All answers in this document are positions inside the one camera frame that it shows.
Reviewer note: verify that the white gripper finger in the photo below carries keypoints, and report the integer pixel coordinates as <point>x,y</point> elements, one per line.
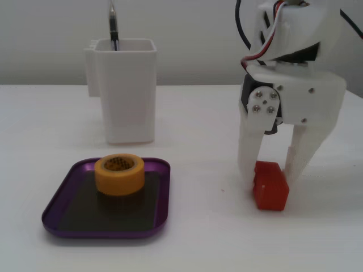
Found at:
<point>251,141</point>
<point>309,144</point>

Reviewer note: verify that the purple metal tray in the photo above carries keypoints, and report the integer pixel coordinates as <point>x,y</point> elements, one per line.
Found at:
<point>85,215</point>

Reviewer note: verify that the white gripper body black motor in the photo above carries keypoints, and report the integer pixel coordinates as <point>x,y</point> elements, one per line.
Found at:
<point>307,97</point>

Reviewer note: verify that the yellow tape roll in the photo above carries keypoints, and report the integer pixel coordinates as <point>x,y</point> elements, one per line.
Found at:
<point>119,181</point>

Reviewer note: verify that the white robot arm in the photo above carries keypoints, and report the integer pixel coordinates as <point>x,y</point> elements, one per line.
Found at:
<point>295,28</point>

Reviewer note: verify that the black clear ballpoint pen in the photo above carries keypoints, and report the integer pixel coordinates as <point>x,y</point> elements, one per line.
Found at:
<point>113,25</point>

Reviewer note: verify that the red cube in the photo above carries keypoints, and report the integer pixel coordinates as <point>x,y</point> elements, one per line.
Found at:
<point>270,190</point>

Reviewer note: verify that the white plastic pen holder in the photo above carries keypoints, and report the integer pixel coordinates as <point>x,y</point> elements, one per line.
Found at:
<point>127,93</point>

